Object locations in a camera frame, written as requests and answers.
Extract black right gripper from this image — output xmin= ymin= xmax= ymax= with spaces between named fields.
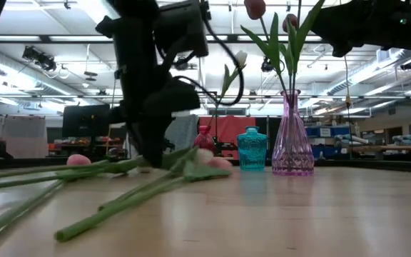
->
xmin=310 ymin=0 xmax=411 ymax=57

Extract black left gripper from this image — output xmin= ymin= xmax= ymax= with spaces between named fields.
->
xmin=114 ymin=39 xmax=173 ymax=168

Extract red glass vase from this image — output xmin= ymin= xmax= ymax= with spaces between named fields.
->
xmin=192 ymin=124 xmax=217 ymax=155

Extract teal glass vase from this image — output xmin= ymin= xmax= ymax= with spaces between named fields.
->
xmin=236 ymin=126 xmax=269 ymax=172

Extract purple glass vase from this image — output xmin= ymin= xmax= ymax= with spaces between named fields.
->
xmin=271 ymin=89 xmax=315 ymax=176

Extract grey hanging cloth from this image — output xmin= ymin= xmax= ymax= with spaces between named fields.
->
xmin=166 ymin=114 xmax=200 ymax=151

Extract white ceiling air vent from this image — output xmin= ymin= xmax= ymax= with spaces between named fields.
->
xmin=375 ymin=49 xmax=392 ymax=64

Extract black monitor screen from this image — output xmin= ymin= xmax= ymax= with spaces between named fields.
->
xmin=61 ymin=103 xmax=111 ymax=138

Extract red cloth panel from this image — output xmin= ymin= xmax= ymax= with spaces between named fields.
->
xmin=198 ymin=116 xmax=257 ymax=158

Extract black round ceiling lamp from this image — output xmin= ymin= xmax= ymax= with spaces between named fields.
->
xmin=260 ymin=56 xmax=275 ymax=74

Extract blue storage bin shelf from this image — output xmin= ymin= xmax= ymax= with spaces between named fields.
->
xmin=312 ymin=125 xmax=352 ymax=160

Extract wooden workbench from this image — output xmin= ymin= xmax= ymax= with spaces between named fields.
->
xmin=351 ymin=144 xmax=411 ymax=153

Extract pale cloth covered panel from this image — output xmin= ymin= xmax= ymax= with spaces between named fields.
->
xmin=0 ymin=116 xmax=49 ymax=159

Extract black ceiling track lights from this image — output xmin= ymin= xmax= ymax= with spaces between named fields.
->
xmin=21 ymin=45 xmax=57 ymax=72

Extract black overhead light bar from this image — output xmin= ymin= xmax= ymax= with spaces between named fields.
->
xmin=0 ymin=34 xmax=411 ymax=44

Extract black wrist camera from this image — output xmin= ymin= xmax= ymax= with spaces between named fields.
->
xmin=143 ymin=77 xmax=202 ymax=117

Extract black looping arm cable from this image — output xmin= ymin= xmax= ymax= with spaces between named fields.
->
xmin=171 ymin=16 xmax=245 ymax=107

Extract black table border rail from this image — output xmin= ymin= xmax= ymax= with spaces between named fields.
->
xmin=0 ymin=156 xmax=411 ymax=174

